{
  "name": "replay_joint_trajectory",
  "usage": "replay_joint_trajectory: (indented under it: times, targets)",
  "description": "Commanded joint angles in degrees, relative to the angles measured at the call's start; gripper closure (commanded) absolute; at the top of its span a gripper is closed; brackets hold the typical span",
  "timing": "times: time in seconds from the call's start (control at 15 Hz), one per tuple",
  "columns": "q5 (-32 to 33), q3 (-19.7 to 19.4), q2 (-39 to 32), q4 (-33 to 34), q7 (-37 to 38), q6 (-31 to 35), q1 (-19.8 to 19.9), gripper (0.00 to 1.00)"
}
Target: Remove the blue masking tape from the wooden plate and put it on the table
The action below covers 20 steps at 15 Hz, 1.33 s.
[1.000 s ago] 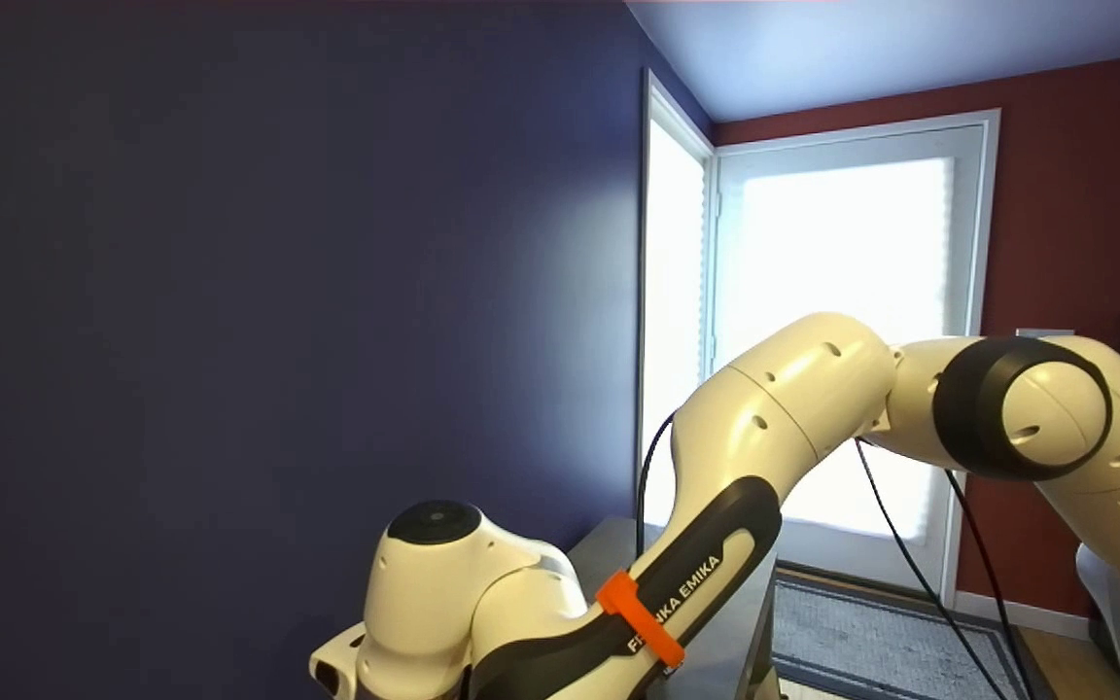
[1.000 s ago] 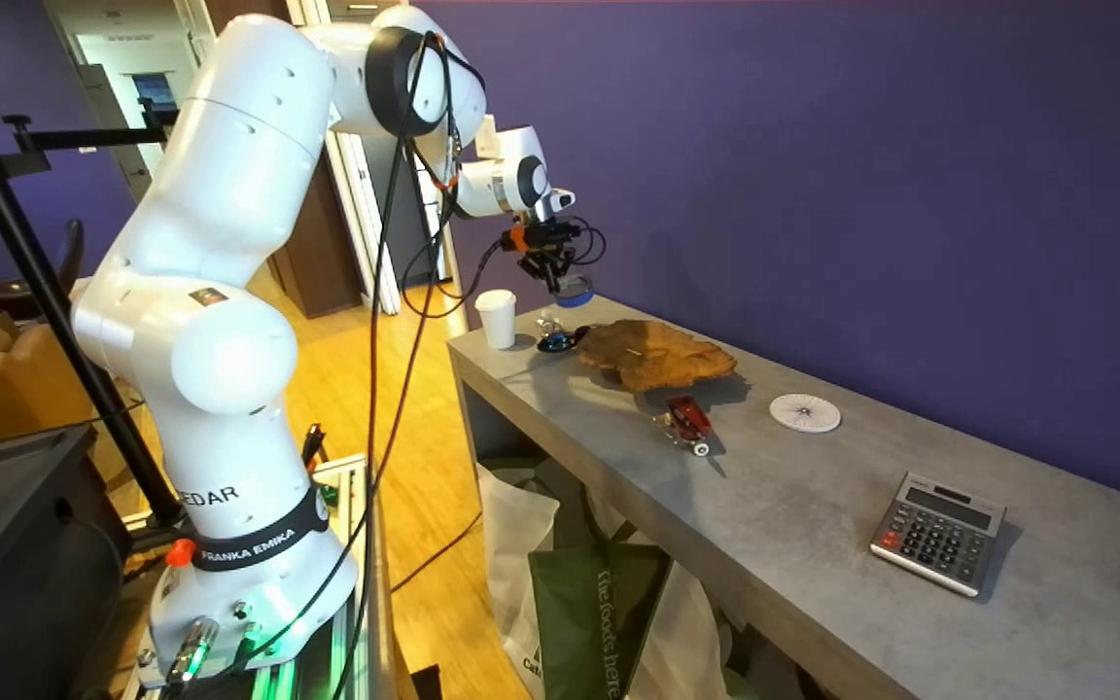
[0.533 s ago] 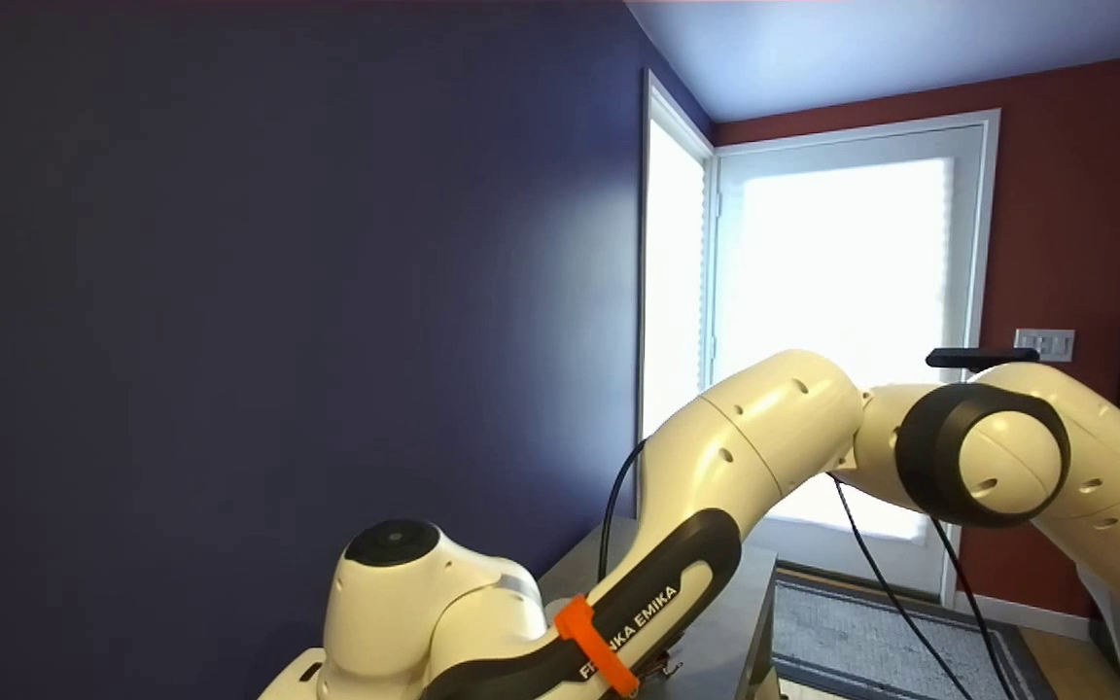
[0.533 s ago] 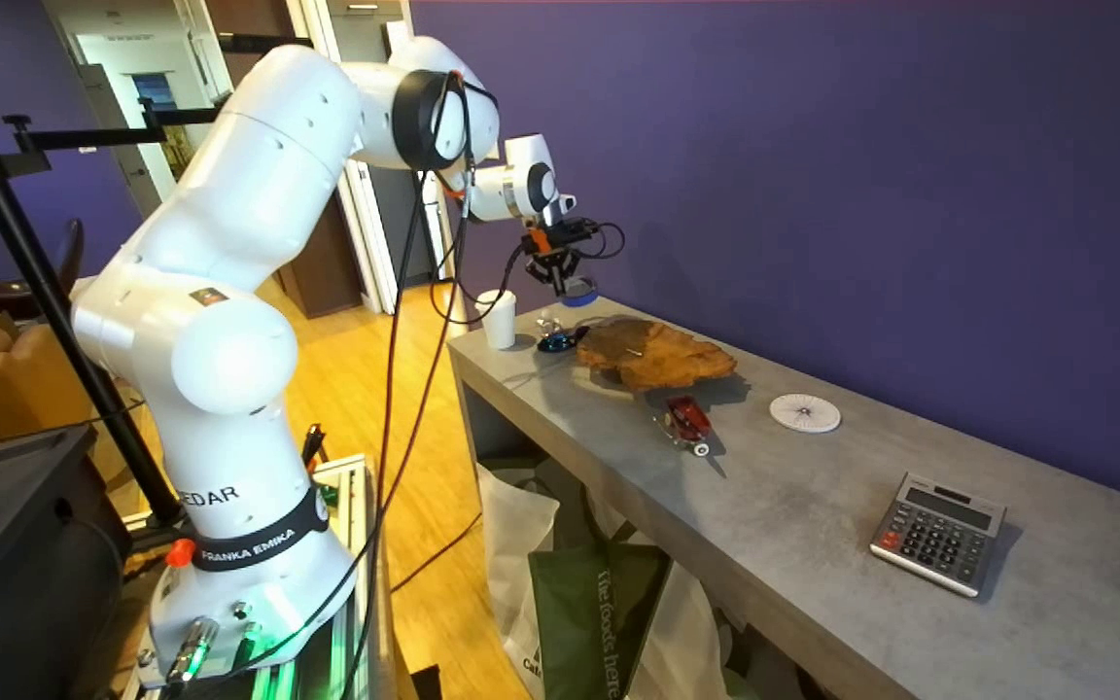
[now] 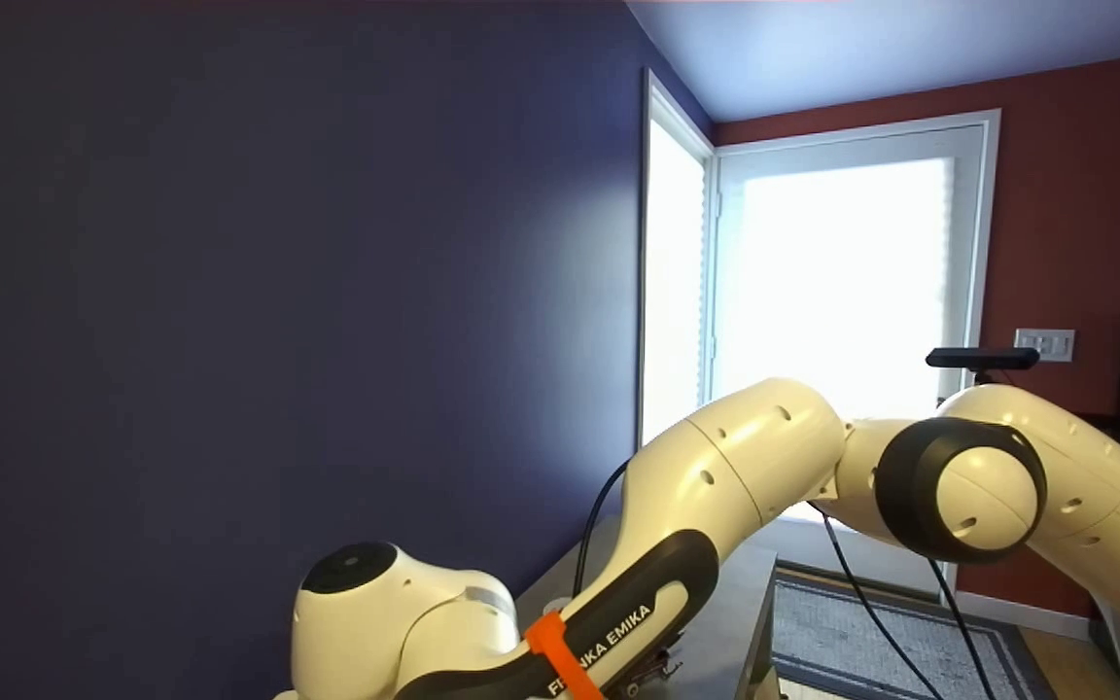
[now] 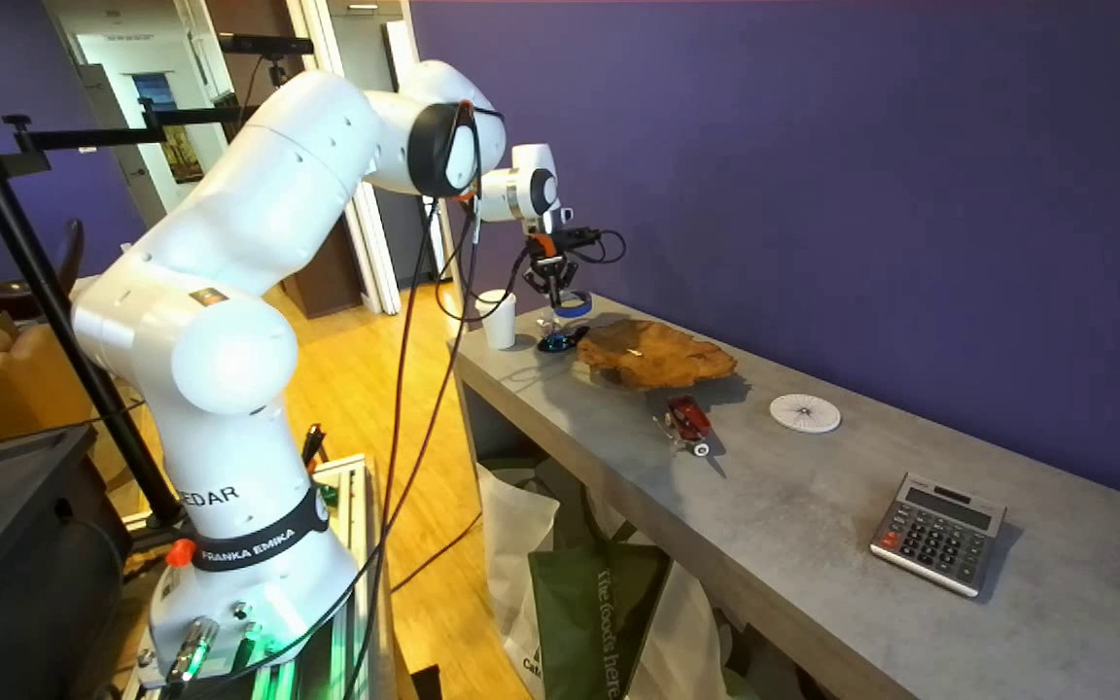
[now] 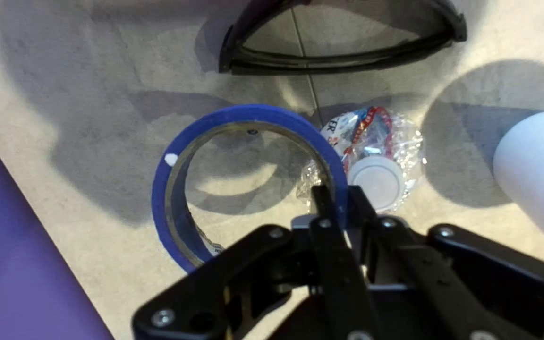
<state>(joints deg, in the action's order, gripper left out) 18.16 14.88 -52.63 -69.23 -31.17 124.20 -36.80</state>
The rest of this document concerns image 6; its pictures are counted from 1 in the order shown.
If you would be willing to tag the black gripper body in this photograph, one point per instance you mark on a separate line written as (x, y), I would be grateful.
(553, 257)

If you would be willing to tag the blue masking tape roll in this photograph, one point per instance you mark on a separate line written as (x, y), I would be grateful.
(575, 313)

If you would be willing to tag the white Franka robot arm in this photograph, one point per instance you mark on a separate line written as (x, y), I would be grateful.
(250, 218)

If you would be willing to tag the blue sunglasses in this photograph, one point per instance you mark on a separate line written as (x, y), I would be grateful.
(562, 342)

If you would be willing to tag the white paper cup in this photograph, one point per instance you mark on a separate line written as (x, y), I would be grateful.
(497, 322)

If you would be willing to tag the red multi-tool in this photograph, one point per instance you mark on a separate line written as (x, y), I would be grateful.
(692, 422)

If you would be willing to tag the white plastic bag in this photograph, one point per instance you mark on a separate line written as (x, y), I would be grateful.
(509, 521)

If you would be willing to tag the white compact disc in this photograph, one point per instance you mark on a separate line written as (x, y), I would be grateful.
(807, 414)

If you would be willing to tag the green shopping bag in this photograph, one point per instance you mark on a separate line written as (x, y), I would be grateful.
(594, 607)

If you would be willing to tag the grey desk calculator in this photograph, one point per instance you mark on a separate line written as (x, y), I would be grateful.
(939, 535)

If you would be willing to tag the brown cardboard box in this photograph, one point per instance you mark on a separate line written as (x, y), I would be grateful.
(1, 374)

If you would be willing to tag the black cabinet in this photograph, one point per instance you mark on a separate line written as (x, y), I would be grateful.
(19, 570)

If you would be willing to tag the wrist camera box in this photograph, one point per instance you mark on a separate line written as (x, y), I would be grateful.
(562, 215)

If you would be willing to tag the black camera stand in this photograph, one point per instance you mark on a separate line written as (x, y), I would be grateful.
(19, 247)

